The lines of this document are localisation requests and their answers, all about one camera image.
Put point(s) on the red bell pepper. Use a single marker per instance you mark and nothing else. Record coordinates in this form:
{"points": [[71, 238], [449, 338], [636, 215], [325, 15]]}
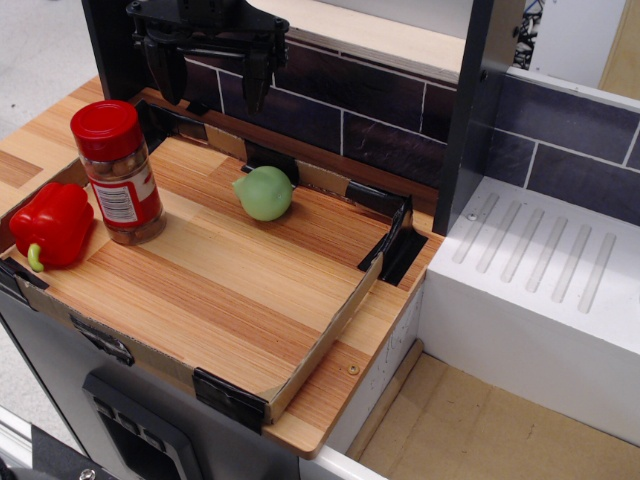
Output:
{"points": [[50, 229]]}

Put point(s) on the taped cardboard fence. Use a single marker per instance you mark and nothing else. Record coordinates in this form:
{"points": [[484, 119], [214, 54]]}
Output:
{"points": [[228, 310]]}

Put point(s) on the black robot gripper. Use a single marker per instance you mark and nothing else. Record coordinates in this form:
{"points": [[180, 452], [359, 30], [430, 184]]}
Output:
{"points": [[167, 31]]}

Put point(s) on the red-lidded spice bottle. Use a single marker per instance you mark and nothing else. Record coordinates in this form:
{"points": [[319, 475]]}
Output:
{"points": [[115, 156]]}

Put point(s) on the white ridged drainboard sink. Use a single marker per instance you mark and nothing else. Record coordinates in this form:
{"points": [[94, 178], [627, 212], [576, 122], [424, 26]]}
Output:
{"points": [[540, 298]]}

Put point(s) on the green onion-shaped vegetable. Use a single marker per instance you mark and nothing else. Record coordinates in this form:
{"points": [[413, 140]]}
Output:
{"points": [[265, 193]]}

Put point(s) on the dark grey vertical post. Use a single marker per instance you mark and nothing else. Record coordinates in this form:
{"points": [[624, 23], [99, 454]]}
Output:
{"points": [[489, 52]]}

